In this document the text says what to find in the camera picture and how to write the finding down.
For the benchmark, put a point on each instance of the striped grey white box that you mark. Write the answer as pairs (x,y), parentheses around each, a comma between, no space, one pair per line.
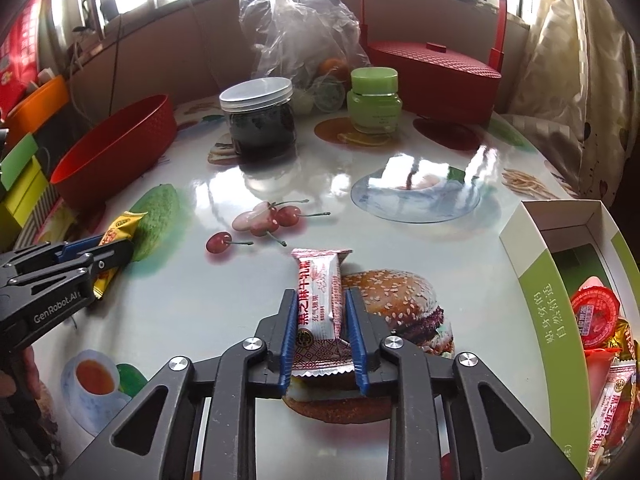
(40,215)

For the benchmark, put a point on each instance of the dark green box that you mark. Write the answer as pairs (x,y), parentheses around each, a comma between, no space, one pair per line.
(20,157)

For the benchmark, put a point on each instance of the orange box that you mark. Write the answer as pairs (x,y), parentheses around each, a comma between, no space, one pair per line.
(37,105)

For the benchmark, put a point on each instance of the red printed bag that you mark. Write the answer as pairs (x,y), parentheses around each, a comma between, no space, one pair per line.
(20,50)

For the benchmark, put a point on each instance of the clear jar with dark contents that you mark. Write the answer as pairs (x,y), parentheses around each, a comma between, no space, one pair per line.
(260,125)

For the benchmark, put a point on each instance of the green white cardboard box tray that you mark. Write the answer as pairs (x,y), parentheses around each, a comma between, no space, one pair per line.
(545,300)

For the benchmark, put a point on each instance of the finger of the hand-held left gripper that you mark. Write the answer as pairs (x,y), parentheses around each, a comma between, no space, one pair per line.
(80,250)
(107,257)

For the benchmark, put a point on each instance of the green glass jar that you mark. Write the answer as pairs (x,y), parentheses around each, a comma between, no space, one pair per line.
(375,105)

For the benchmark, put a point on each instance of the small gold candy packet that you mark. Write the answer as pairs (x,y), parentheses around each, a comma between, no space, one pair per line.
(122,225)

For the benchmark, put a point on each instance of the red oval bowl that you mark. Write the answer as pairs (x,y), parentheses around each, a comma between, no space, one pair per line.
(115,155)

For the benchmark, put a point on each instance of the yellow green box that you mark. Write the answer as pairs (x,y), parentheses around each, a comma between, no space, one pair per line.
(22,195)

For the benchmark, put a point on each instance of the pink white snack bar packet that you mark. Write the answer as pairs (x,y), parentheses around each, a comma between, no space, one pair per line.
(607,410)
(320,305)

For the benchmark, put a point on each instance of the small round lidded cup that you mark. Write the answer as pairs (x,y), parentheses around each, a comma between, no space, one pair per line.
(327,94)

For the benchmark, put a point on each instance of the cream patterned curtain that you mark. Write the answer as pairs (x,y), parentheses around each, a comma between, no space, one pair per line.
(575,85)

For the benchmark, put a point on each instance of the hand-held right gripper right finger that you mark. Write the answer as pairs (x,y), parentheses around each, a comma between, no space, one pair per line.
(358,345)

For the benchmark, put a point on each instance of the clear plastic bag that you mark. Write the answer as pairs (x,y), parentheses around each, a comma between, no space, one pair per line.
(295,25)

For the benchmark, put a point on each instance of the person's left hand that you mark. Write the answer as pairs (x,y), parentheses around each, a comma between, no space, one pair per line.
(32,375)

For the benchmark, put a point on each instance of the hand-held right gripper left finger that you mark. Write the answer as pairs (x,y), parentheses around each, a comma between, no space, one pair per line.
(289,345)

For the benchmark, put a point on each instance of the orange fruit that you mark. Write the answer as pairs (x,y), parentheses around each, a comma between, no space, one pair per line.
(334,69)

